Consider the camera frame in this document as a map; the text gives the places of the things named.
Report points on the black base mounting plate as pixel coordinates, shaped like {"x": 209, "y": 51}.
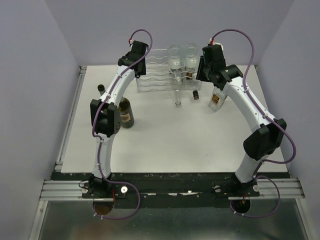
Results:
{"x": 168, "y": 190}

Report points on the round clear bottle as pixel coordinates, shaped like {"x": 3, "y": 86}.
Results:
{"x": 191, "y": 58}
{"x": 175, "y": 61}

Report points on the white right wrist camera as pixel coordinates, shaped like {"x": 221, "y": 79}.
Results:
{"x": 218, "y": 44}

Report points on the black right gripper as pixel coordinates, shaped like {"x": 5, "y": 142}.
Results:
{"x": 200, "y": 75}

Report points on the white wire wine rack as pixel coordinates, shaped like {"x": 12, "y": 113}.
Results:
{"x": 157, "y": 76}

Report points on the dark wine bottle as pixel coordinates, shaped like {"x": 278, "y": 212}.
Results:
{"x": 126, "y": 113}

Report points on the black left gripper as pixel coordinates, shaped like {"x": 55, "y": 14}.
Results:
{"x": 143, "y": 71}

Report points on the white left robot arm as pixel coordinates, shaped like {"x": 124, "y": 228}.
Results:
{"x": 105, "y": 115}

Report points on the clear flask bottle black cap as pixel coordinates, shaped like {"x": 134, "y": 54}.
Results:
{"x": 217, "y": 99}

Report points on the small black bottle cap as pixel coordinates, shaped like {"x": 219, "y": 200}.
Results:
{"x": 195, "y": 94}

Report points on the clear tall bottle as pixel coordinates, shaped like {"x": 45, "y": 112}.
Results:
{"x": 176, "y": 83}

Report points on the aluminium rail frame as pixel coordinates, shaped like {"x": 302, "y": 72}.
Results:
{"x": 164, "y": 139}

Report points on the clear square bottle brown label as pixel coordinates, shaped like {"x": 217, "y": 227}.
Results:
{"x": 191, "y": 78}

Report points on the green wine bottle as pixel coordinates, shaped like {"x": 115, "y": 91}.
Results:
{"x": 101, "y": 89}

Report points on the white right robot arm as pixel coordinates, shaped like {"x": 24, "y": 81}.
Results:
{"x": 266, "y": 135}

